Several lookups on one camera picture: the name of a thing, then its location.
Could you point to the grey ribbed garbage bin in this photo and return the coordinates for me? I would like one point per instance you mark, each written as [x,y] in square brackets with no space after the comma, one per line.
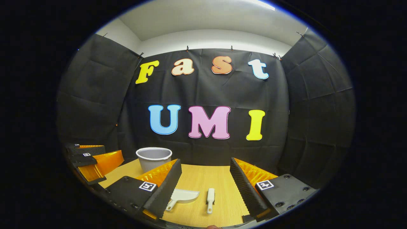
[152,162]

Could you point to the wooden desktop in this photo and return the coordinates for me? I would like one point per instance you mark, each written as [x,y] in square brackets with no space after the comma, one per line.
[203,178]

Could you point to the small white broom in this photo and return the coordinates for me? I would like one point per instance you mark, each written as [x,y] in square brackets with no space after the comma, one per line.
[210,194]

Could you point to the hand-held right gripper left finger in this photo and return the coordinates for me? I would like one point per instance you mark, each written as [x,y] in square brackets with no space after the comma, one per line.
[167,190]

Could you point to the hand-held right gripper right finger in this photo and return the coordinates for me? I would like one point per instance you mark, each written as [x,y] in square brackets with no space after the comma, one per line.
[246,190]

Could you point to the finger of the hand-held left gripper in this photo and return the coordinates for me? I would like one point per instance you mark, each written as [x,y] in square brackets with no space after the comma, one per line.
[90,150]
[84,160]

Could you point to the small white dustpan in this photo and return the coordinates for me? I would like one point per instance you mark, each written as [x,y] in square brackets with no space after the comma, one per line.
[186,195]

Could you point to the black backdrop cloth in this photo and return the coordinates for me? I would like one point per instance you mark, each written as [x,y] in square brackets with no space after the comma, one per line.
[206,92]

